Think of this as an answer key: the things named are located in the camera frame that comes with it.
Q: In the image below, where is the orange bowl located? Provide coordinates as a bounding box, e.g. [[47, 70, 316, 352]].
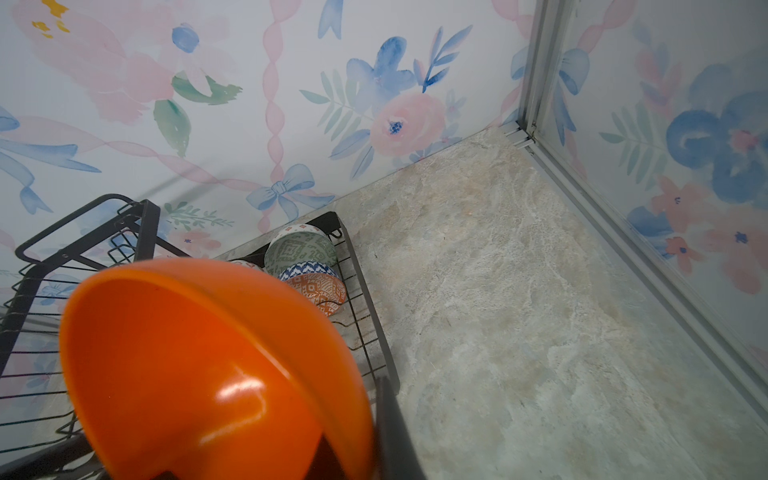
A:
[[59, 258, 375, 479]]

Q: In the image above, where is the red patterned bowl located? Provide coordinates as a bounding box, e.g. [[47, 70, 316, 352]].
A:
[[278, 261, 348, 316]]

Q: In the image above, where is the green patterned bowl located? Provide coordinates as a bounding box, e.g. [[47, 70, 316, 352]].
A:
[[264, 224, 338, 277]]

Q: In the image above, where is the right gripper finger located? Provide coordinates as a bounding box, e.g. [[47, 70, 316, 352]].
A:
[[375, 376, 426, 480]]

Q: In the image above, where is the black wire dish rack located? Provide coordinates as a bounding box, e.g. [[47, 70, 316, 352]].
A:
[[1, 194, 423, 479]]

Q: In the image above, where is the dark blue patterned bowl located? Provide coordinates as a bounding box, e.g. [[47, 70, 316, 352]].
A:
[[229, 259, 264, 272]]

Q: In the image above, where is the right corner aluminium profile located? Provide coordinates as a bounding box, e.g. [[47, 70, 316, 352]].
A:
[[493, 1, 767, 419]]

